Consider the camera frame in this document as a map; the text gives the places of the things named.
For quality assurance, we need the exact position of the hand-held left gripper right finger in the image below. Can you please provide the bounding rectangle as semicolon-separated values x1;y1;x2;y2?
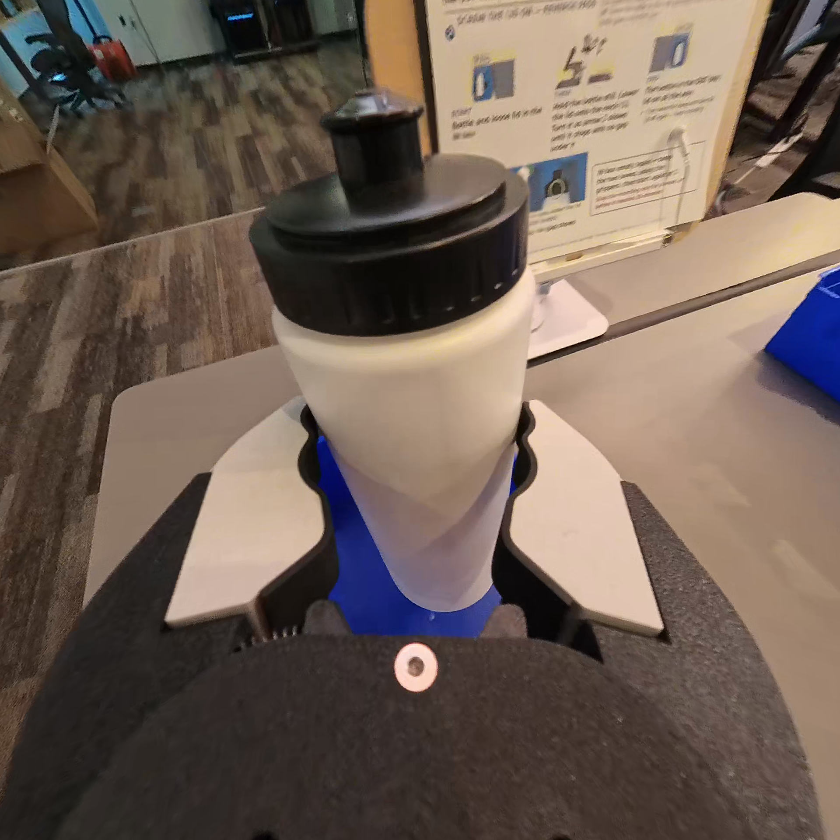
492;399;665;637

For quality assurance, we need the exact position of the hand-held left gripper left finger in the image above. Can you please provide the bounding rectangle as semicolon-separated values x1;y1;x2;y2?
164;399;340;634

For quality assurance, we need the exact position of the white plastic bottle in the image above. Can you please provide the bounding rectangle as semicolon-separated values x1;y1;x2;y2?
271;266;538;613

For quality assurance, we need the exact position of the black bottle lid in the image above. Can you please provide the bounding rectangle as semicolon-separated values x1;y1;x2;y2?
248;91;531;337

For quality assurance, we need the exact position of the wooden cabinet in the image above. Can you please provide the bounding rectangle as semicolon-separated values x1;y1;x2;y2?
0;79;99;257

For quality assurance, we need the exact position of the printed instruction sheet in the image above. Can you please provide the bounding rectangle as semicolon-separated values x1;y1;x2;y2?
423;0;772;263

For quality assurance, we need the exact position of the red case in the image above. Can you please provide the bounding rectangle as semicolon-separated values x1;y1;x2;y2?
88;36;139;83

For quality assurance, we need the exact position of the black swivel office chair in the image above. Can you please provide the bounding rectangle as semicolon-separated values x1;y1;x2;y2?
26;0;127;119

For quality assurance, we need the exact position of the black low cabinet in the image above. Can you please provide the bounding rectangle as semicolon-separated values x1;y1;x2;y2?
210;0;322;63

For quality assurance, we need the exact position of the instruction sheet on stand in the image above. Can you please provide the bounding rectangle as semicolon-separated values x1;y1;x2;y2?
364;0;777;361

